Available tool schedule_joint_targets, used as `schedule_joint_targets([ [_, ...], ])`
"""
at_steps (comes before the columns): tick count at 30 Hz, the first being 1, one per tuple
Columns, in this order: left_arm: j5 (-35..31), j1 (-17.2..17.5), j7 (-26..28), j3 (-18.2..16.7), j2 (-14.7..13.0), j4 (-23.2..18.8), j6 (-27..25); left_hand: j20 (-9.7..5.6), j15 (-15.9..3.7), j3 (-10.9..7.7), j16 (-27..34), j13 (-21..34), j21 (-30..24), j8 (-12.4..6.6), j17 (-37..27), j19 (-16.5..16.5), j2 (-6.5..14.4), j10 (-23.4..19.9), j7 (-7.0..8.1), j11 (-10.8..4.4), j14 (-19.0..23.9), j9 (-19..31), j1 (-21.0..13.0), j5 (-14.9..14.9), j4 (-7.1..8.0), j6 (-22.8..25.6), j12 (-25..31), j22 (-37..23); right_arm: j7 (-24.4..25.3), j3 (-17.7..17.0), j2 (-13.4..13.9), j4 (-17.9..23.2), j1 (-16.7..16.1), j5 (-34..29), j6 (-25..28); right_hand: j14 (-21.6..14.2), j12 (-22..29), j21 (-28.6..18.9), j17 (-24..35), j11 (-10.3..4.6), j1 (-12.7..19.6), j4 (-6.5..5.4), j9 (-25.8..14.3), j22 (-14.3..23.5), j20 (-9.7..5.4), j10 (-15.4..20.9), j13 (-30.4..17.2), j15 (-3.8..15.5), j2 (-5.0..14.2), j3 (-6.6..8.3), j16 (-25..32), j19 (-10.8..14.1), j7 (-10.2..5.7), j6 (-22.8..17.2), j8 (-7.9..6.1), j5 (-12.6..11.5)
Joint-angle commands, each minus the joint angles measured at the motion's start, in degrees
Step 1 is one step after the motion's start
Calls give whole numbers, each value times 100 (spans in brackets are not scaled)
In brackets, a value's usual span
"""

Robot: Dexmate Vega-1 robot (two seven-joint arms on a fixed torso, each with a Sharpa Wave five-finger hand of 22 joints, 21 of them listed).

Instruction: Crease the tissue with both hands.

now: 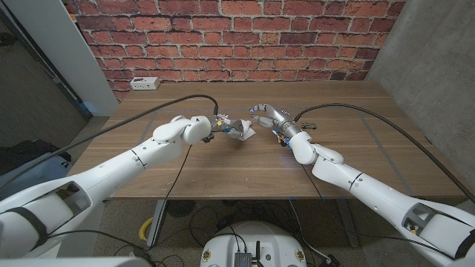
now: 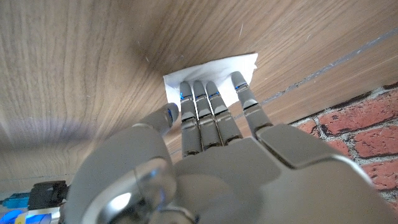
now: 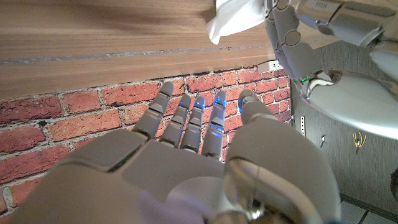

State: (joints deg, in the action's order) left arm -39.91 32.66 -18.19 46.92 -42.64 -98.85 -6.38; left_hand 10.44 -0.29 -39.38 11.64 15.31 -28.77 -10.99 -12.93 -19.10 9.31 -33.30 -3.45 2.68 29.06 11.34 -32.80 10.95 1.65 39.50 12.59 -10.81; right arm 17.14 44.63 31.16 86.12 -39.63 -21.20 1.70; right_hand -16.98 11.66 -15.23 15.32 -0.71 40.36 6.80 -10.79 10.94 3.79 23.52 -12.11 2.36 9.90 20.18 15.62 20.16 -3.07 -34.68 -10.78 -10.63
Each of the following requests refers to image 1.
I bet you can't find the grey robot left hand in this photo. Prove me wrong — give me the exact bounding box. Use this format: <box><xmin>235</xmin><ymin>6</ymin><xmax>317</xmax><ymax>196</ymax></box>
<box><xmin>208</xmin><ymin>113</ymin><xmax>245</xmax><ymax>137</ymax></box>

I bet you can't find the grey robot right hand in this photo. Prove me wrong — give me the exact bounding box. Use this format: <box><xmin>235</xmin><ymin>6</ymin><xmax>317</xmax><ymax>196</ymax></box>
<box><xmin>249</xmin><ymin>103</ymin><xmax>302</xmax><ymax>139</ymax></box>

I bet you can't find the white tissue sheet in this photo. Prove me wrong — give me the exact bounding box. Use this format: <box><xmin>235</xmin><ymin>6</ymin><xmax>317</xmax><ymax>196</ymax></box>
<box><xmin>226</xmin><ymin>118</ymin><xmax>257</xmax><ymax>142</ymax></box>

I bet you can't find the red brick print backdrop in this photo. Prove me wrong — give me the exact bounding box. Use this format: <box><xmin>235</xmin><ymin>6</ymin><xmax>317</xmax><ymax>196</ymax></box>
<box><xmin>66</xmin><ymin>0</ymin><xmax>406</xmax><ymax>103</ymax></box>

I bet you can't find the white power strip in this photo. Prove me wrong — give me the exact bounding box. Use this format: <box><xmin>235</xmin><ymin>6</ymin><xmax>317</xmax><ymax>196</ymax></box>
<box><xmin>129</xmin><ymin>76</ymin><xmax>161</xmax><ymax>91</ymax></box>

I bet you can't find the black round floor fan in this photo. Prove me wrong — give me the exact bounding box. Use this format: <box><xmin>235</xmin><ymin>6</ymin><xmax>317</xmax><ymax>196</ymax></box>
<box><xmin>166</xmin><ymin>200</ymin><xmax>197</xmax><ymax>218</ymax></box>

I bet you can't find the grey table leg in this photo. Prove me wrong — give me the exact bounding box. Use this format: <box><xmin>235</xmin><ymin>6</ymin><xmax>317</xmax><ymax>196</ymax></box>
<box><xmin>335</xmin><ymin>199</ymin><xmax>360</xmax><ymax>248</ymax></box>
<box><xmin>146</xmin><ymin>199</ymin><xmax>168</xmax><ymax>248</ymax></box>

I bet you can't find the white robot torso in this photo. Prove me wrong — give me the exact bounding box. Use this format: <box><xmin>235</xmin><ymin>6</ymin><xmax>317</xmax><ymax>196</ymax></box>
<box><xmin>200</xmin><ymin>221</ymin><xmax>308</xmax><ymax>267</ymax></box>

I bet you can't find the blue plastic container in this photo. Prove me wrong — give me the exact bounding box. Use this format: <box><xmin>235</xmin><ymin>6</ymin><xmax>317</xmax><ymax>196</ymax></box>
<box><xmin>0</xmin><ymin>152</ymin><xmax>72</xmax><ymax>197</ymax></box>

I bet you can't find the black bag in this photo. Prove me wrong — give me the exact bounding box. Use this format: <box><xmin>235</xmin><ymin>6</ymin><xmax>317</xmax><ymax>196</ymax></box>
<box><xmin>0</xmin><ymin>139</ymin><xmax>72</xmax><ymax>174</ymax></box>

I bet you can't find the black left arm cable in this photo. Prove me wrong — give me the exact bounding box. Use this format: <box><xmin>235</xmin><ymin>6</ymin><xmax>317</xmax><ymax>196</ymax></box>
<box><xmin>0</xmin><ymin>93</ymin><xmax>220</xmax><ymax>186</ymax></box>

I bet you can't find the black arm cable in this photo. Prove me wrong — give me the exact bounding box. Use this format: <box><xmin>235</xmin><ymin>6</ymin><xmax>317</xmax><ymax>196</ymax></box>
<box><xmin>292</xmin><ymin>102</ymin><xmax>475</xmax><ymax>205</ymax></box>
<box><xmin>0</xmin><ymin>93</ymin><xmax>220</xmax><ymax>186</ymax></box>

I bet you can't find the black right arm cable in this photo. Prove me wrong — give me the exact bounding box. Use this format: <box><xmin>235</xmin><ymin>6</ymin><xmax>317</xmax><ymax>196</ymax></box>
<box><xmin>292</xmin><ymin>102</ymin><xmax>475</xmax><ymax>205</ymax></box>

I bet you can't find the black floor cable loop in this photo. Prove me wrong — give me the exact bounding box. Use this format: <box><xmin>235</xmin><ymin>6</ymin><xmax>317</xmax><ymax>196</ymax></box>
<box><xmin>188</xmin><ymin>205</ymin><xmax>220</xmax><ymax>248</ymax></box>

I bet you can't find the yellow hose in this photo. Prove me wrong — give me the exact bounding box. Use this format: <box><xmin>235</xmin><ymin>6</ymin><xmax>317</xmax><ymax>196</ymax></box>
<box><xmin>139</xmin><ymin>217</ymin><xmax>154</xmax><ymax>240</ymax></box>

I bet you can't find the white wall panel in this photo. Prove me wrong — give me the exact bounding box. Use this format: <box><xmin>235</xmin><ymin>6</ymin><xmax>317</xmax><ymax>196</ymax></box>
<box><xmin>3</xmin><ymin>0</ymin><xmax>119</xmax><ymax>118</ymax></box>

